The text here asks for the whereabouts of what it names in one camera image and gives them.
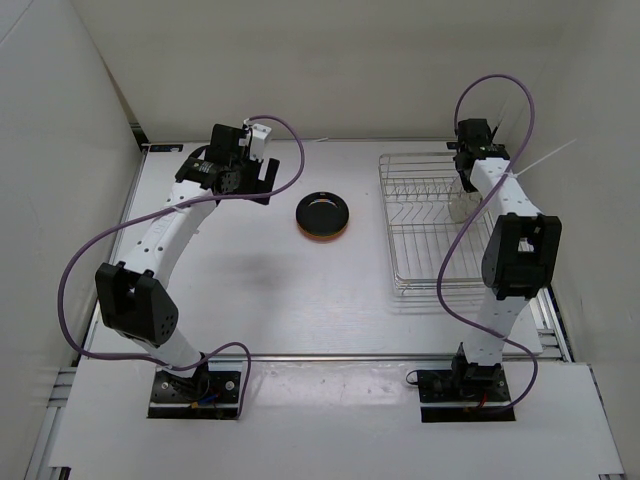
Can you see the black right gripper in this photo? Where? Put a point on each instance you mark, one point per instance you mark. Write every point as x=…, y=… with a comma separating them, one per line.
x=468, y=186

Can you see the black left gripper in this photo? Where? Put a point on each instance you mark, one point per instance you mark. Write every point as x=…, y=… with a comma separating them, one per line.
x=257, y=185

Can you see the clear textured glass plate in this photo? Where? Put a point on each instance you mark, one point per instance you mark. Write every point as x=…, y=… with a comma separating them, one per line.
x=462, y=204

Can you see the black plastic plate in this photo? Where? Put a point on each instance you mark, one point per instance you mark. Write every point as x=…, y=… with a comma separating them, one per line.
x=322, y=213

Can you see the orange plastic plate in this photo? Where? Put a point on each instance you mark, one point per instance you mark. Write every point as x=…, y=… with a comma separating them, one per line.
x=322, y=238

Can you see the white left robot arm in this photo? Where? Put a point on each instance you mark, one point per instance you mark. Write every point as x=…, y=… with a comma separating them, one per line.
x=132, y=293

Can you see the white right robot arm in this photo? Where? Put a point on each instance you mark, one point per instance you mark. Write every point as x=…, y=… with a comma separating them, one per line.
x=520, y=257

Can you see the dark label sticker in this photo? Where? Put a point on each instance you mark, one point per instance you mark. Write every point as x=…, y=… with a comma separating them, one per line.
x=166, y=148

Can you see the white cable tie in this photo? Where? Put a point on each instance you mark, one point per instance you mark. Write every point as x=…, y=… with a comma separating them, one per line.
x=517, y=174

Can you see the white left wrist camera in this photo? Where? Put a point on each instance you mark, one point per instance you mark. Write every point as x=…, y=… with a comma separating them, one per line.
x=256, y=139

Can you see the chrome wire dish rack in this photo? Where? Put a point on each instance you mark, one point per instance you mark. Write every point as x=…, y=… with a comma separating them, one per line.
x=417, y=190

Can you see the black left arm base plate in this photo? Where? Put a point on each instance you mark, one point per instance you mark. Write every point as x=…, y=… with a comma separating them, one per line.
x=211, y=394

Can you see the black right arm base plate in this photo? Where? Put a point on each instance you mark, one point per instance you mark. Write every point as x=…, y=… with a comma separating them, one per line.
x=443, y=402

